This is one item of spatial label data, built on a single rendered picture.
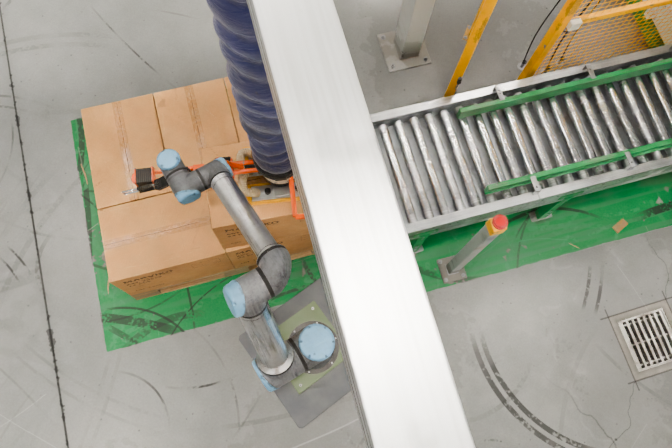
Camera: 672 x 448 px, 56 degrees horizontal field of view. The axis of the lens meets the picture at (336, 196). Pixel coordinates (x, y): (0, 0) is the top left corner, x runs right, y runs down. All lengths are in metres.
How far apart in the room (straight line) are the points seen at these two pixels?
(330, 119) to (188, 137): 2.81
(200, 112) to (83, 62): 1.22
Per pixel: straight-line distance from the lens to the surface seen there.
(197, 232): 3.34
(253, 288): 2.09
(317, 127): 0.74
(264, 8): 0.82
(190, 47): 4.44
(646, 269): 4.32
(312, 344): 2.60
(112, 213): 3.48
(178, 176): 2.48
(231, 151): 3.03
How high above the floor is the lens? 3.72
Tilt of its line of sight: 72 degrees down
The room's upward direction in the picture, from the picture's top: 7 degrees clockwise
